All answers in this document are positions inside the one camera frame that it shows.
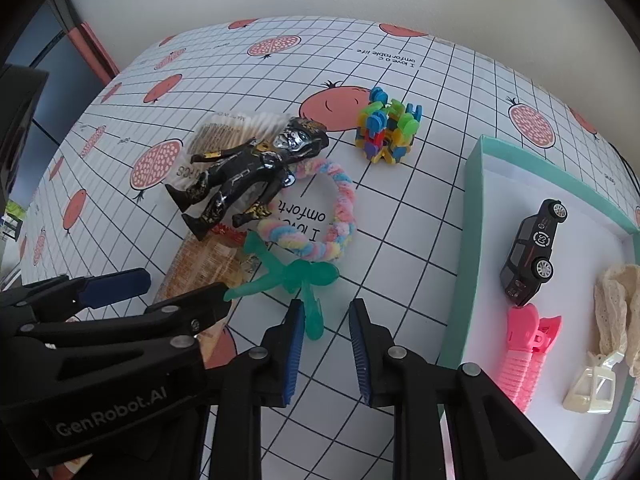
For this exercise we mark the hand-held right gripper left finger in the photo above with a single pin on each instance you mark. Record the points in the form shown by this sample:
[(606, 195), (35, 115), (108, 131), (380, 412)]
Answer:
[(295, 360)]

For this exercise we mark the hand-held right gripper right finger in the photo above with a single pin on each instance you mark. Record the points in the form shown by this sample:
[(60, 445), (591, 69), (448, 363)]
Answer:
[(361, 360)]

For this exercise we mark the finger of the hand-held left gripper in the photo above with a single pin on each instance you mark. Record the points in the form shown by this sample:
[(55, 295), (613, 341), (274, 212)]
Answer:
[(117, 285), (200, 305)]

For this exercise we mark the biscuit snack packet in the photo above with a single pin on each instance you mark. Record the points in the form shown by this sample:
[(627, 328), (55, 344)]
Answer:
[(200, 265)]

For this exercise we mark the green plastic toy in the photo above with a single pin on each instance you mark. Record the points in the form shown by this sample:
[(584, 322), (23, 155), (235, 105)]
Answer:
[(295, 277)]

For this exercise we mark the black action figure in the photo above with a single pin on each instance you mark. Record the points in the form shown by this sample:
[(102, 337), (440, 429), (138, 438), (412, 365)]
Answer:
[(240, 175)]

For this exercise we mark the teal rimmed white tray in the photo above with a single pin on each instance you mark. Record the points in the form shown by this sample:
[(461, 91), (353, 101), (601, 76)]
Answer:
[(480, 260)]

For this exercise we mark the pink hair roller clip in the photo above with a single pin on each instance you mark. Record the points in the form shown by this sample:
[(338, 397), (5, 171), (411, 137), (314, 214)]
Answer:
[(520, 355)]

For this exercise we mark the pastel twisted scrunchie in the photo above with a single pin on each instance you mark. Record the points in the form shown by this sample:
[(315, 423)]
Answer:
[(345, 195)]

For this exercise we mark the cotton swab bag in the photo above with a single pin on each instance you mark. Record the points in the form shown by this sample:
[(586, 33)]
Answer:
[(220, 132)]

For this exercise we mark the black toy car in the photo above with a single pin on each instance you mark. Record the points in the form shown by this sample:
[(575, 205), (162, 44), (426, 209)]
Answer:
[(532, 250)]

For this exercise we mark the colourful plastic block toy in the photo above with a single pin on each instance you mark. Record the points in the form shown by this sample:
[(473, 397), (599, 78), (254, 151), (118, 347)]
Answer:
[(385, 130)]

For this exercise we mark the white hair claw clip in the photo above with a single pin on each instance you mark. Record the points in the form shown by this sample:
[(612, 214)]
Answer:
[(592, 390)]

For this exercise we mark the cream lace cloth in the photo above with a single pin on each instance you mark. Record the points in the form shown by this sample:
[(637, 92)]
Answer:
[(617, 305)]

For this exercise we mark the pomegranate grid tablecloth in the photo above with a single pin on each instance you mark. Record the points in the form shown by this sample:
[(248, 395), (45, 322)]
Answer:
[(425, 210)]

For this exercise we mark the grey blue door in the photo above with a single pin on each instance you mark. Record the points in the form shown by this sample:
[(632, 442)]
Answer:
[(55, 85)]

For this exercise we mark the pink wooden frame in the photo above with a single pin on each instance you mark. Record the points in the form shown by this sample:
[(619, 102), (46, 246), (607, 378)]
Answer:
[(95, 52)]

